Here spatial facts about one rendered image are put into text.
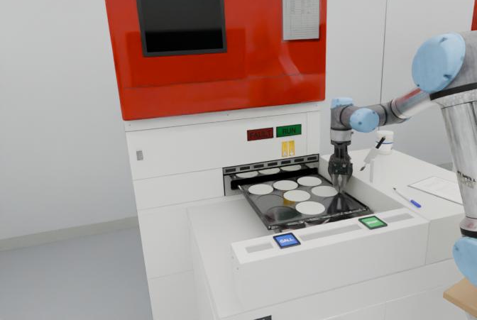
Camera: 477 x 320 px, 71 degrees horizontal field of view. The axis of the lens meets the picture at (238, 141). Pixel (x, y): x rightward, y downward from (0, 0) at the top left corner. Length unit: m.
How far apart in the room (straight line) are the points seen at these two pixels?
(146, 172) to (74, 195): 1.73
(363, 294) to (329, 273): 0.15
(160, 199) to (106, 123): 1.53
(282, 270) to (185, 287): 0.81
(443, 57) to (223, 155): 0.89
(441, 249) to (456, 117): 0.48
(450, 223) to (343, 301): 0.38
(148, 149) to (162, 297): 0.68
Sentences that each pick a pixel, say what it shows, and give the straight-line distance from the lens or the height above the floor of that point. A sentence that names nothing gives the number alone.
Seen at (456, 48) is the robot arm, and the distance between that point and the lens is 0.80.
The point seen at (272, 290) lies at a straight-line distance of 0.92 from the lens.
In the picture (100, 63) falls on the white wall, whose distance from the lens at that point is 2.79.
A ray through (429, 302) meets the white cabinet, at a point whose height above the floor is 0.68.
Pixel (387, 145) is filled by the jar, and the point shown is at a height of 1.01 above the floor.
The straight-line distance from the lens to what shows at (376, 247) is 1.01.
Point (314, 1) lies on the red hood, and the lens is 1.41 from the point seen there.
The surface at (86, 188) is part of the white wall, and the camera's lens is 3.01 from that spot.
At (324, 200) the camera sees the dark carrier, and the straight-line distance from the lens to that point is 1.28.
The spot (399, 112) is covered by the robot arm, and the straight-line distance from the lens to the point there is 1.15.
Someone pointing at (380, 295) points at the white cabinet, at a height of 0.76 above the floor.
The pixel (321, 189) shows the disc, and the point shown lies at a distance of 1.36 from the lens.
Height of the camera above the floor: 1.45
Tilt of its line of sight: 16 degrees down
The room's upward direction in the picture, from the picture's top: 3 degrees counter-clockwise
